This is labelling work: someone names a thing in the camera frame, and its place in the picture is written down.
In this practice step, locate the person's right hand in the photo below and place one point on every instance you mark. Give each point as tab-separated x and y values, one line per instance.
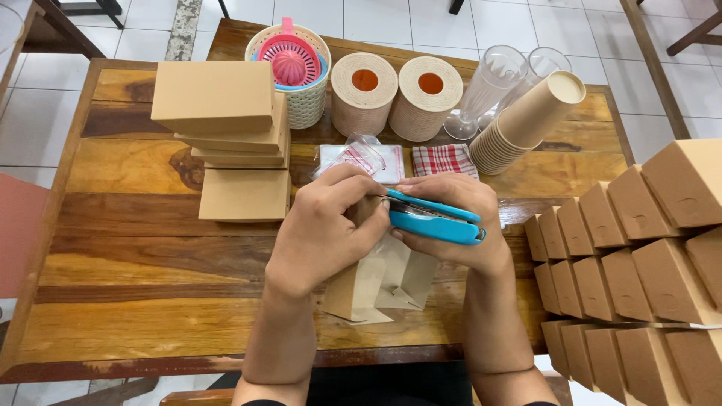
479	256

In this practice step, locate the black chair legs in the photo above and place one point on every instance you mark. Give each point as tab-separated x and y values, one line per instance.
96	8

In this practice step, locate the dark wooden side table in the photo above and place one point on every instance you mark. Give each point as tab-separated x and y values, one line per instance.
51	28

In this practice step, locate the pink plastic citrus juicer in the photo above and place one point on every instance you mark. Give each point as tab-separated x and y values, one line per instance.
289	62

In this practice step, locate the person's black clothing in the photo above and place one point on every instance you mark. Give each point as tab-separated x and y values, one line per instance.
389	386

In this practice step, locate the clear crumpled plastic bag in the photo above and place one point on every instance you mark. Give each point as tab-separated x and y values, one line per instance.
352	155

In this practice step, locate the pink seat cushion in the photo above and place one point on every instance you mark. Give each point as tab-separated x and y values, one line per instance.
20	237

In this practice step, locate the beige paper tape roll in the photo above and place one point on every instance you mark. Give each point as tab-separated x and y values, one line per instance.
417	115
361	113

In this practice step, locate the light blue plastic bowl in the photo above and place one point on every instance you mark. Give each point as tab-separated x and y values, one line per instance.
322	72

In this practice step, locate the red checkered paper napkin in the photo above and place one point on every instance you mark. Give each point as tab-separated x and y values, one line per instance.
443	159

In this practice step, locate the white woven plastic basket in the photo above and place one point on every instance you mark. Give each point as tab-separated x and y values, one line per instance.
307	107

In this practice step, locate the pile of small kraft boxes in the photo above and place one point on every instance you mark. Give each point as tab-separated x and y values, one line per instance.
632	270

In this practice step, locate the stack of kraft paper cups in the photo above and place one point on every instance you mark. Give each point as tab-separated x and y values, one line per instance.
524	121

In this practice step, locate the brown kraft paper bag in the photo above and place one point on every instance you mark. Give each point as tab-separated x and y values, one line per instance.
366	287

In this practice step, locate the blue stapler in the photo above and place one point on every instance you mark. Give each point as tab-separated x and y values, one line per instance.
434	228

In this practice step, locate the person's left hand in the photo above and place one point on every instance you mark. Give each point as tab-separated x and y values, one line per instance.
316	237

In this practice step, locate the clear plastic flute glass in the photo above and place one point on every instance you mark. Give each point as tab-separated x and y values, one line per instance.
488	84
544	59

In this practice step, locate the brown wooden chair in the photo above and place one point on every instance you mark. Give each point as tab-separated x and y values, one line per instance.
696	28

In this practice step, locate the white napkin packet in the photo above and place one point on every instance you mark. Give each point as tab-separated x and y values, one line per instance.
393	166

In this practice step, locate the large kraft cardboard box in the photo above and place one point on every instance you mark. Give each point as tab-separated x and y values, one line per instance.
211	96

